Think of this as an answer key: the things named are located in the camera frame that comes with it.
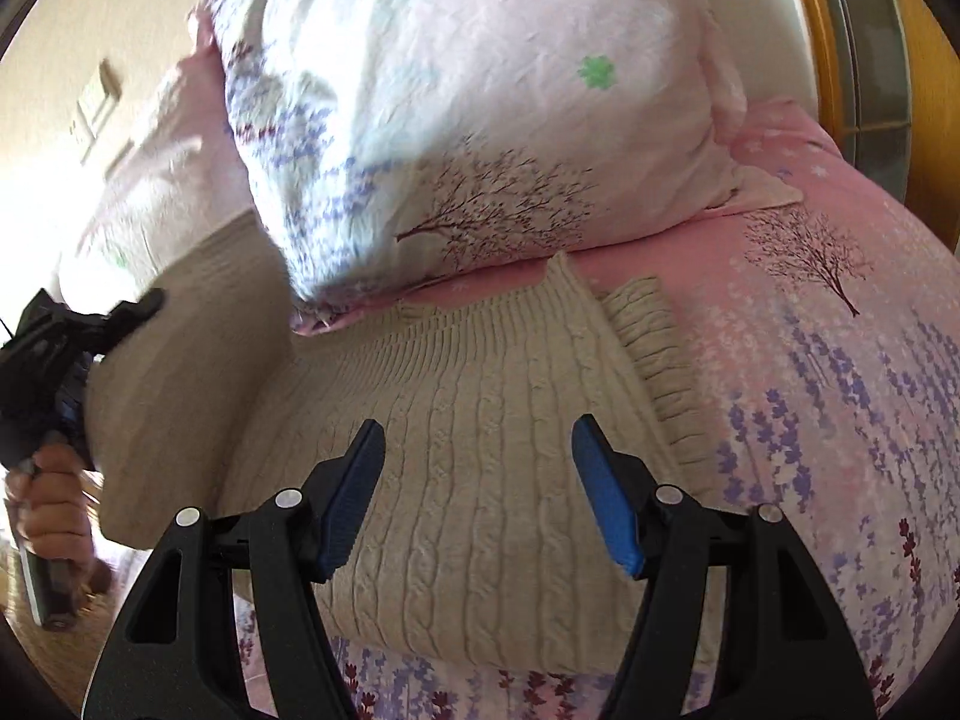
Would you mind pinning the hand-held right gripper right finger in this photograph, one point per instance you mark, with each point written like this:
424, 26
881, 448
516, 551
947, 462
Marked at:
607, 502

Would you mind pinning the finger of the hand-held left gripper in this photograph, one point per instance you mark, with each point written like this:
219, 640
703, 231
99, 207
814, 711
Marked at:
72, 397
131, 313

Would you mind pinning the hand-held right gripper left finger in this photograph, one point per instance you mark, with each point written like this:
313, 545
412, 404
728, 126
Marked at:
349, 499

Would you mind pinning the person's left hand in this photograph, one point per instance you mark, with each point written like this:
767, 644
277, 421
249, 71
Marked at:
52, 517

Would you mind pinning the pink floral pillow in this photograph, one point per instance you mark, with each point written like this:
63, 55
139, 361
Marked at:
165, 165

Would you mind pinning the pink floral bed sheet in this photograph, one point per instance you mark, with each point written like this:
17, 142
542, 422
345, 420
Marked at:
825, 427

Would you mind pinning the tree print floral pillow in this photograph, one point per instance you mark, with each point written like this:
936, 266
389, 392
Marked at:
487, 90

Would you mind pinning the wooden glass-panel door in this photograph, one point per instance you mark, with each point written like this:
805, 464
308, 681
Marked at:
825, 37

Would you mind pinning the white wall switch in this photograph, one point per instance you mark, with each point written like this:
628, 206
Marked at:
97, 109

